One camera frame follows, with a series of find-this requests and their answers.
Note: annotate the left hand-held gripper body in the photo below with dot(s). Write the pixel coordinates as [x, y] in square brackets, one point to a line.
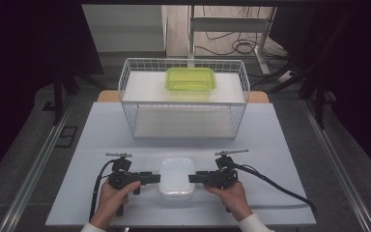
[122, 179]

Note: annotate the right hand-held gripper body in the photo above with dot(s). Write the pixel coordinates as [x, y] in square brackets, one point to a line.
[223, 179]

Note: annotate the clear white plastic container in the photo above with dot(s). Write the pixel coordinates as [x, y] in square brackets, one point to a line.
[176, 177]

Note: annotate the green plastic container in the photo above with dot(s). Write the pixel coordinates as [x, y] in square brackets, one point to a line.
[190, 79]

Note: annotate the person's left hand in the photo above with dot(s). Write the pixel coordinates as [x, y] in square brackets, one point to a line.
[112, 203]

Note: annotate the person's right hand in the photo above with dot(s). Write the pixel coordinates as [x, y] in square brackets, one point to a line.
[235, 201]

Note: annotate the black stand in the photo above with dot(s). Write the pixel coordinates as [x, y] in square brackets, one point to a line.
[58, 96]
[319, 103]

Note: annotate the black floor bracket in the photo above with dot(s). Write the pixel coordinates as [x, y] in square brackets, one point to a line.
[67, 137]

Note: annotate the metal floor rail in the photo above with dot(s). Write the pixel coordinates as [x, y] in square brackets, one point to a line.
[35, 167]
[338, 164]

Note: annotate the white metal desk frame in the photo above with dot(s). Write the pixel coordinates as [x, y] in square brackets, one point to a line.
[225, 24]

